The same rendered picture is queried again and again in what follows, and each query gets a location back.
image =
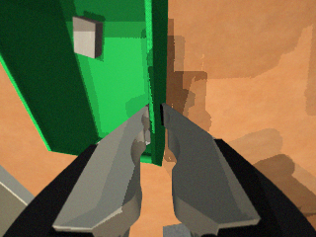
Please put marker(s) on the small beige block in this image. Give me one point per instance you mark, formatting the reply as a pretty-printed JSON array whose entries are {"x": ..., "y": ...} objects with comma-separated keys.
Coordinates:
[{"x": 147, "y": 136}]

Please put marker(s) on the beige rectangular block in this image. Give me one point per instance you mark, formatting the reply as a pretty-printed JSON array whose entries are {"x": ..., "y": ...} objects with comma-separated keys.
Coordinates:
[{"x": 87, "y": 35}]

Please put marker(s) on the green bin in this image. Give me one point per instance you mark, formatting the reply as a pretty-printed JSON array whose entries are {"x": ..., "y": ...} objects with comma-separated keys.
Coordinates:
[{"x": 75, "y": 100}]

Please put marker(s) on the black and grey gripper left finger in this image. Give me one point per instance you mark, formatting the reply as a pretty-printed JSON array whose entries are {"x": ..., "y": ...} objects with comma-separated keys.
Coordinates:
[{"x": 97, "y": 195}]

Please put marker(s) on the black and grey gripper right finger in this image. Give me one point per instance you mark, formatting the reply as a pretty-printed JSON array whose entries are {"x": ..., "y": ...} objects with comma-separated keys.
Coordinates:
[{"x": 217, "y": 191}]

